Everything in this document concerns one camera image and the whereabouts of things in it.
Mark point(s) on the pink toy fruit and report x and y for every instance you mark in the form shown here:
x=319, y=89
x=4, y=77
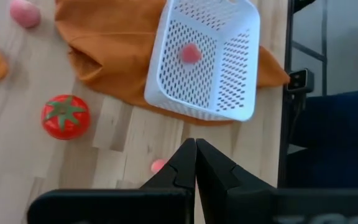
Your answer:
x=157, y=165

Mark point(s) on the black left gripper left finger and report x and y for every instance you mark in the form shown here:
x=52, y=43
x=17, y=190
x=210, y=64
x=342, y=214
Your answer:
x=179, y=168

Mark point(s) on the pink toy peach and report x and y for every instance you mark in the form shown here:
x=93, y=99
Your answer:
x=25, y=14
x=191, y=53

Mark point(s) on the white perforated plastic basket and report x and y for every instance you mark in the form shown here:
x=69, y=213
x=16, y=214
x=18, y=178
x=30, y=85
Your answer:
x=238, y=93

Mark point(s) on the red toy tomato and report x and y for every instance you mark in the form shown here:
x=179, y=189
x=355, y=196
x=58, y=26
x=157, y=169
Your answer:
x=70, y=124

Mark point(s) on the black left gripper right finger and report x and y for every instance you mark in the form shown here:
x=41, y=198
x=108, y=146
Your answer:
x=216, y=174

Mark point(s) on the orange cloth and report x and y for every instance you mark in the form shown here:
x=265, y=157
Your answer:
x=113, y=46

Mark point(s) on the black metal table frame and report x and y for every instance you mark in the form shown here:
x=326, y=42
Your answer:
x=286, y=130

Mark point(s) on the black table-level camera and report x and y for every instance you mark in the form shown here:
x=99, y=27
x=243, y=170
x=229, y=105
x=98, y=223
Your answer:
x=300, y=81

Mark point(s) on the dark blue chair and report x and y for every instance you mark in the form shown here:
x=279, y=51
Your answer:
x=337, y=130

